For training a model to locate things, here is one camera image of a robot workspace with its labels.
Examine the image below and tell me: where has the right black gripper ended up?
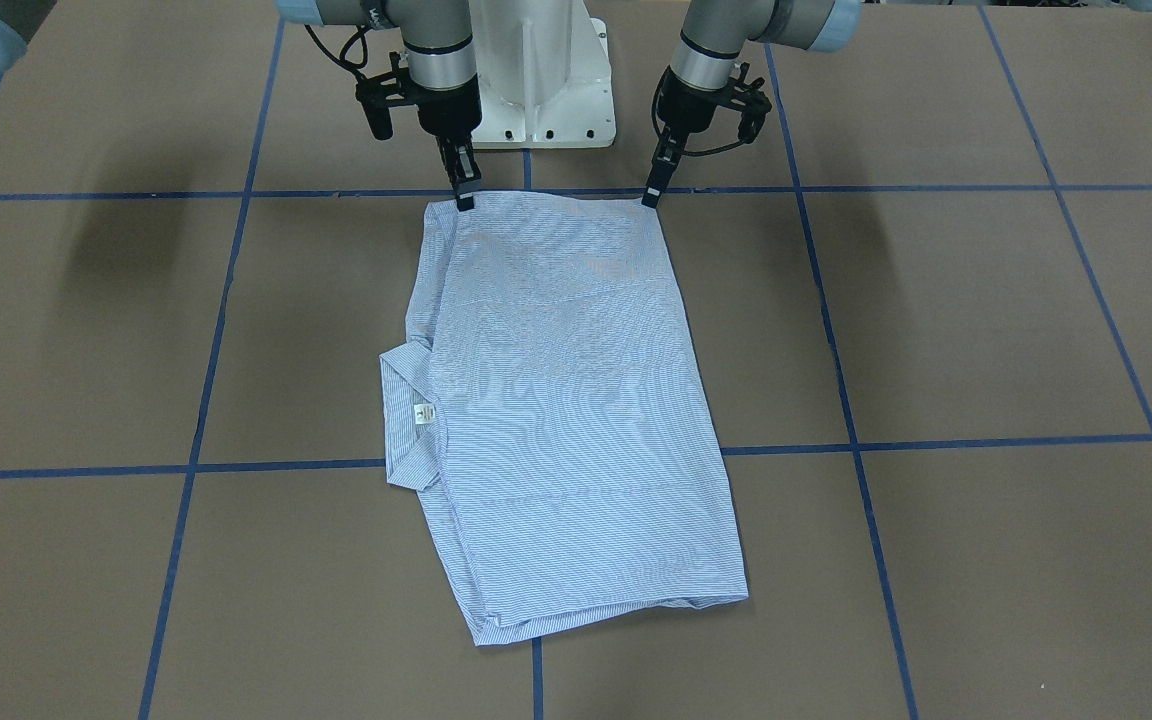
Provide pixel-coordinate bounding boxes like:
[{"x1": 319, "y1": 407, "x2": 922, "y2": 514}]
[{"x1": 416, "y1": 82, "x2": 483, "y2": 211}]

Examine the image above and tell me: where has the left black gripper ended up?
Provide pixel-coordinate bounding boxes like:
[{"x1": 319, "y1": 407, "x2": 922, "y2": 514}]
[{"x1": 641, "y1": 68, "x2": 736, "y2": 209}]

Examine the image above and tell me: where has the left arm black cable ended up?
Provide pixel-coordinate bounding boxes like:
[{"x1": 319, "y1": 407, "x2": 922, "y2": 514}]
[{"x1": 652, "y1": 60, "x2": 773, "y2": 159}]

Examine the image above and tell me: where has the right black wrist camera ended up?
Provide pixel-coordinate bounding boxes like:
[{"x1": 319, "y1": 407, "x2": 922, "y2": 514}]
[{"x1": 355, "y1": 67, "x2": 416, "y2": 141}]

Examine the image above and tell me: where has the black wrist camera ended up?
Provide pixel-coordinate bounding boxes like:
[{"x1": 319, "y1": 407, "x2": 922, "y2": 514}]
[
  {"x1": 355, "y1": 67, "x2": 416, "y2": 141},
  {"x1": 732, "y1": 76, "x2": 772, "y2": 145}
]

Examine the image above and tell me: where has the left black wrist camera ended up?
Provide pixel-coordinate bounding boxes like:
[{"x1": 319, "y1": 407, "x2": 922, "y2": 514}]
[{"x1": 732, "y1": 76, "x2": 772, "y2": 145}]

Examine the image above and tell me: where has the light blue striped shirt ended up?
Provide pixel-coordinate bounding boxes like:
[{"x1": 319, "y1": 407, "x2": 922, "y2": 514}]
[{"x1": 379, "y1": 191, "x2": 749, "y2": 647}]

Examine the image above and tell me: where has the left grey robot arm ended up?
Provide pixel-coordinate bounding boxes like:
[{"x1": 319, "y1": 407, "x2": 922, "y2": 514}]
[{"x1": 641, "y1": 1, "x2": 861, "y2": 209}]

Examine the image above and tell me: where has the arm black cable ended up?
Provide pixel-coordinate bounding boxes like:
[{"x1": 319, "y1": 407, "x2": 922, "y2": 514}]
[
  {"x1": 652, "y1": 60, "x2": 773, "y2": 159},
  {"x1": 304, "y1": 25, "x2": 402, "y2": 91}
]

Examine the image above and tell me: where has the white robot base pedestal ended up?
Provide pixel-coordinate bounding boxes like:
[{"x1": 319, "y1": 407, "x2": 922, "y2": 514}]
[{"x1": 468, "y1": 1, "x2": 617, "y2": 150}]

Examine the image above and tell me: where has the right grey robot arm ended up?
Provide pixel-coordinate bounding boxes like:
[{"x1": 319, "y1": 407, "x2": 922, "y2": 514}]
[{"x1": 0, "y1": 1, "x2": 483, "y2": 211}]

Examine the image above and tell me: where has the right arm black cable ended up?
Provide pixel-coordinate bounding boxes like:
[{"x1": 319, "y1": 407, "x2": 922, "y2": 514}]
[{"x1": 304, "y1": 25, "x2": 402, "y2": 91}]

